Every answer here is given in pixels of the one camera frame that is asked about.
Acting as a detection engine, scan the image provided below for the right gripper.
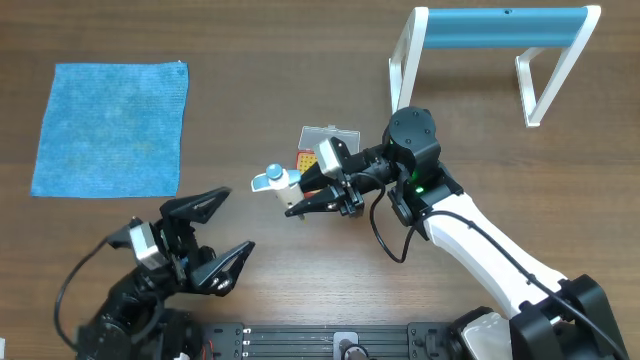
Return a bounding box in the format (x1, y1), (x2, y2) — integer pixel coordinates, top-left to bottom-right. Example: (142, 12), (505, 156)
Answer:
(284, 160), (366, 219)

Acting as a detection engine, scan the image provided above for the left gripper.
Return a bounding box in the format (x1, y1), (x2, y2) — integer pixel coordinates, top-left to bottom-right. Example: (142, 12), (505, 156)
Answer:
(158, 187), (256, 297)

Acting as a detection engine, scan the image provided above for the white pipette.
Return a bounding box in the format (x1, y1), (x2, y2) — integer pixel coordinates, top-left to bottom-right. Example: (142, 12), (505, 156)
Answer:
(250, 163), (307, 224)

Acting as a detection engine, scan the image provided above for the red and yellow tip box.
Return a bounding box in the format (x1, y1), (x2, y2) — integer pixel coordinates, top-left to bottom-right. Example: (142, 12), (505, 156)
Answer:
(294, 124), (361, 200)

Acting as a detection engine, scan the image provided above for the blue cloth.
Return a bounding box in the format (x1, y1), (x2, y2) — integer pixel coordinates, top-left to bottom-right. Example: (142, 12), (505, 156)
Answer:
(29, 61), (190, 199)

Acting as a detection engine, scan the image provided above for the white and blue stand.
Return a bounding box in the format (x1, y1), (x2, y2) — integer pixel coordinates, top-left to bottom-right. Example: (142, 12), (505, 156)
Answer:
(388, 4), (603, 129)

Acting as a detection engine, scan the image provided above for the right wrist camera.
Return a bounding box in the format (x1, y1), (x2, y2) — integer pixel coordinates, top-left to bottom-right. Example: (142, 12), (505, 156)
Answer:
(312, 138), (344, 179)

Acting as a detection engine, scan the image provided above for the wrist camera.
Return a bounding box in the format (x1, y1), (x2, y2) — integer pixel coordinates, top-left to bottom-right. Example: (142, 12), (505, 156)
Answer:
(312, 138), (344, 179)
(128, 222), (170, 274)

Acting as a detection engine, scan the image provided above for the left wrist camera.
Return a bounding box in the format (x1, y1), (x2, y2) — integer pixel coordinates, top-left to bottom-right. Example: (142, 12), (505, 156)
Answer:
(128, 222), (170, 274)

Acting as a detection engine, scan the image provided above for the black cable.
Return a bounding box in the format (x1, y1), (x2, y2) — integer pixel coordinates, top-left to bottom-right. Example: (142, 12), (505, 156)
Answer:
(359, 172), (451, 265)
(53, 237), (110, 351)

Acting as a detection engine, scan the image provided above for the mounting rail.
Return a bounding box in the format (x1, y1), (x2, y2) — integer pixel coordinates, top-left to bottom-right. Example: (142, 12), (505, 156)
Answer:
(197, 322), (457, 360)

